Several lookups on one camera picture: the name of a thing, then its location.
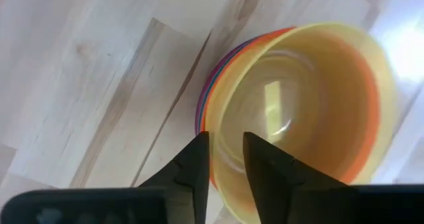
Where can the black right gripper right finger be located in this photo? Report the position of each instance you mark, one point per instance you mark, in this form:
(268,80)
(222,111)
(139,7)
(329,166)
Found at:
(271,171)

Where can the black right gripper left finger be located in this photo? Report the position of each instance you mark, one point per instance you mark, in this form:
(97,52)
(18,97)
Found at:
(192,171)

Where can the orange translucent plastic bowl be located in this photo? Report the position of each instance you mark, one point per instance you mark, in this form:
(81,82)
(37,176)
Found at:
(275,32)

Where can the purple translucent plastic bowl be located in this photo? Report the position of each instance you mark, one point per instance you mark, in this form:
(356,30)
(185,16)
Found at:
(197,118)

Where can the yellow translucent plastic bowl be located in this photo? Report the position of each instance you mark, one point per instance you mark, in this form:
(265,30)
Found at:
(298,94)

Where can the teal translucent plastic bowl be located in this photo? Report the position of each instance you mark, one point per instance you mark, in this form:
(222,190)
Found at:
(200,119)

